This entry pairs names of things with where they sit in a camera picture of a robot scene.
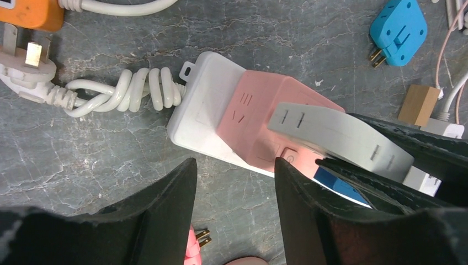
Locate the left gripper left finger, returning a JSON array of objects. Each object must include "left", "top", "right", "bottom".
[{"left": 1, "top": 158, "right": 198, "bottom": 264}]

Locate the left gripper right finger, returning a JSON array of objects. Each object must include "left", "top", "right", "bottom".
[{"left": 274, "top": 158, "right": 467, "bottom": 264}]

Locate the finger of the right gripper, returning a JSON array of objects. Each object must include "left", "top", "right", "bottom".
[
  {"left": 316, "top": 158, "right": 453, "bottom": 215},
  {"left": 351, "top": 113, "right": 467, "bottom": 207}
]

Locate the pink folding extension socket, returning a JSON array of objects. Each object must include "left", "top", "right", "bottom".
[{"left": 184, "top": 225, "right": 212, "bottom": 265}]

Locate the blue cube adapter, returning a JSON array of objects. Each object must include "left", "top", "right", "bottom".
[{"left": 314, "top": 167, "right": 370, "bottom": 208}]

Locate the round pink socket base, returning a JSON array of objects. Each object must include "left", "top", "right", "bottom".
[{"left": 225, "top": 257, "right": 268, "bottom": 265}]

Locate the white folding adapter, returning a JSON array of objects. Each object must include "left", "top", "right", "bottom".
[{"left": 267, "top": 102, "right": 414, "bottom": 183}]

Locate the pink white plug adapter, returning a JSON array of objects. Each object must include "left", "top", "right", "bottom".
[{"left": 216, "top": 70, "right": 344, "bottom": 178}]

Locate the light blue adapter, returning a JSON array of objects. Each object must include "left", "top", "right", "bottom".
[{"left": 369, "top": 0, "right": 428, "bottom": 68}]

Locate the long white power strip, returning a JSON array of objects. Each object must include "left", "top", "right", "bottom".
[{"left": 167, "top": 51, "right": 443, "bottom": 198}]

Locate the white plug under orange strip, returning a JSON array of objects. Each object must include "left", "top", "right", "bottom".
[{"left": 1, "top": 24, "right": 187, "bottom": 118}]

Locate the small white power strip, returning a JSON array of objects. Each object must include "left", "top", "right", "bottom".
[{"left": 420, "top": 118, "right": 465, "bottom": 139}]

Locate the small brown block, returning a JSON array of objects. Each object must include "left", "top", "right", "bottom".
[{"left": 397, "top": 84, "right": 440, "bottom": 126}]

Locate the orange power strip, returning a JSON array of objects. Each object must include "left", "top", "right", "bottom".
[{"left": 1, "top": 0, "right": 64, "bottom": 32}]

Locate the white bundled power cord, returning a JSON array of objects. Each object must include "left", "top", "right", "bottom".
[{"left": 435, "top": 0, "right": 468, "bottom": 121}]

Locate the thin pink usb cable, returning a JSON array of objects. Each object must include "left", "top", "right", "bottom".
[{"left": 435, "top": 0, "right": 468, "bottom": 125}]

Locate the white coiled cord with plug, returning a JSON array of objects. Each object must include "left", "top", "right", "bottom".
[{"left": 58, "top": 0, "right": 179, "bottom": 17}]

